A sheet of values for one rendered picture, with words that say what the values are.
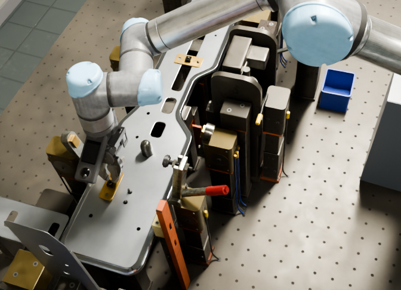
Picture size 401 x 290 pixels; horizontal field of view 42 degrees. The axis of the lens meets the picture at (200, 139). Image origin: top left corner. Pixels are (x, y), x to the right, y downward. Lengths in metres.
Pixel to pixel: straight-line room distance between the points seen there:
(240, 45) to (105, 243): 0.60
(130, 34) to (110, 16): 1.07
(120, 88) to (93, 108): 0.08
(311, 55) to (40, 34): 2.55
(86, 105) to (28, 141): 0.83
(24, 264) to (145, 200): 0.32
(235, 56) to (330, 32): 0.44
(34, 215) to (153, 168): 0.32
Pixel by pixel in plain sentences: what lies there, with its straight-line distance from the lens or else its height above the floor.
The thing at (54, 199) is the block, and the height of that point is 0.98.
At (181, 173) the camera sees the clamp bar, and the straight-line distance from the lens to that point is 1.12.
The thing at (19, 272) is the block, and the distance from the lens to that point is 1.27.
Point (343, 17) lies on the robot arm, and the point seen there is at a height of 1.52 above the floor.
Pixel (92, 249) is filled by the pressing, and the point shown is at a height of 1.00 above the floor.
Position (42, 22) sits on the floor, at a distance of 3.43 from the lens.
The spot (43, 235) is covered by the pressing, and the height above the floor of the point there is 1.32.
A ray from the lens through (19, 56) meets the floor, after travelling 3.27.
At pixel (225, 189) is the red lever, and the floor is 1.15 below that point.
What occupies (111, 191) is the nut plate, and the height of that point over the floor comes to 1.01.
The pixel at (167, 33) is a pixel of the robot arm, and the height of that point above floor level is 1.38.
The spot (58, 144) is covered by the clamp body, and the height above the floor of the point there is 1.04.
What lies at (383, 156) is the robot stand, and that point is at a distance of 1.58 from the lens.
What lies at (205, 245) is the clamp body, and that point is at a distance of 1.46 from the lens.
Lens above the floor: 2.15
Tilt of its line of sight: 55 degrees down
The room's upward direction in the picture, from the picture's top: 8 degrees counter-clockwise
